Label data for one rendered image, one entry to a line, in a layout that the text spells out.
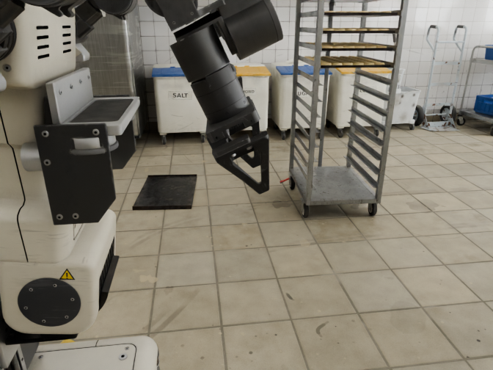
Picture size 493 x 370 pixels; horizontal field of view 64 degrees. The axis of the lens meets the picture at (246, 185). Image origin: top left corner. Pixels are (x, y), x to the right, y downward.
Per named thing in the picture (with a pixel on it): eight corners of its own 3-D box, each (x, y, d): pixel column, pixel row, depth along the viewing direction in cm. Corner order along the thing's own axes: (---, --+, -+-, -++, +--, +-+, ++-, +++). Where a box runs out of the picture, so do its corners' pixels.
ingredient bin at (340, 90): (336, 139, 435) (342, 67, 406) (320, 125, 493) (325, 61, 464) (384, 138, 439) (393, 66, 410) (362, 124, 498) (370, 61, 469)
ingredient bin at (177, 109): (158, 146, 409) (151, 70, 380) (159, 131, 467) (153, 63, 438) (210, 144, 418) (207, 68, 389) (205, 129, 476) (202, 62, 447)
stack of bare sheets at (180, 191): (191, 208, 272) (191, 205, 271) (132, 210, 270) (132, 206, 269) (196, 177, 327) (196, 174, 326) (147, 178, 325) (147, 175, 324)
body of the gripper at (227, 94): (254, 107, 56) (232, 57, 53) (262, 124, 46) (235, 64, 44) (213, 126, 56) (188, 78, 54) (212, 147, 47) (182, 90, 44)
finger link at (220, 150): (282, 167, 54) (254, 106, 51) (292, 188, 48) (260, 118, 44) (238, 188, 55) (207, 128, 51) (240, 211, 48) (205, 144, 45)
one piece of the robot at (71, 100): (24, 229, 61) (-10, 86, 53) (72, 169, 86) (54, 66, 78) (130, 223, 63) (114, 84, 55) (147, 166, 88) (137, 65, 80)
